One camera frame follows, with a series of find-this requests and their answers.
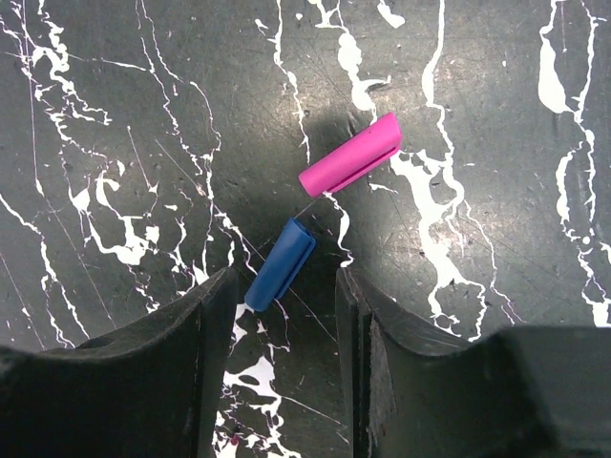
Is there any blue pen cap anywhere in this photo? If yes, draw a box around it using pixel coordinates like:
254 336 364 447
244 218 316 312

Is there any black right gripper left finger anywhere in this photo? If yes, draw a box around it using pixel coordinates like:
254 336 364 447
1 268 238 457

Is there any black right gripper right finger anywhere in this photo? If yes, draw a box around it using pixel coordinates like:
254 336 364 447
335 268 610 457

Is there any magenta pen cap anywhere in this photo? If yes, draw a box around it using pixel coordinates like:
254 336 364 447
299 113 402 198

